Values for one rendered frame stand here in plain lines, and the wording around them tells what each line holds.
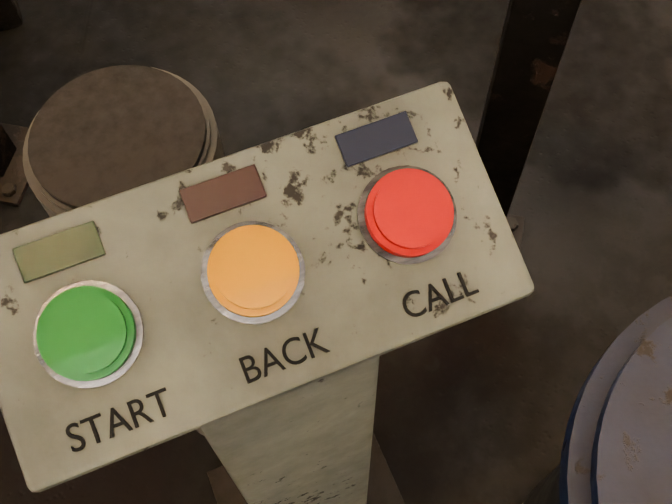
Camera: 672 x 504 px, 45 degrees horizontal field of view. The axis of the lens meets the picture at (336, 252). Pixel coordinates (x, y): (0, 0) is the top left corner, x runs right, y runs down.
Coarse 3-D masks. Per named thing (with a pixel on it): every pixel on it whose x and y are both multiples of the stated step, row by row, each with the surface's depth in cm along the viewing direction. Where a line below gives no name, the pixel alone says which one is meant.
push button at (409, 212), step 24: (408, 168) 37; (384, 192) 36; (408, 192) 36; (432, 192) 36; (384, 216) 36; (408, 216) 36; (432, 216) 36; (384, 240) 36; (408, 240) 36; (432, 240) 36
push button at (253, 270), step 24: (240, 240) 35; (264, 240) 35; (216, 264) 35; (240, 264) 35; (264, 264) 35; (288, 264) 35; (216, 288) 35; (240, 288) 35; (264, 288) 35; (288, 288) 35; (240, 312) 35; (264, 312) 35
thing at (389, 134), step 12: (384, 120) 37; (396, 120) 38; (408, 120) 38; (348, 132) 37; (360, 132) 37; (372, 132) 37; (384, 132) 37; (396, 132) 37; (408, 132) 38; (348, 144) 37; (360, 144) 37; (372, 144) 37; (384, 144) 37; (396, 144) 37; (408, 144) 37; (348, 156) 37; (360, 156) 37; (372, 156) 37
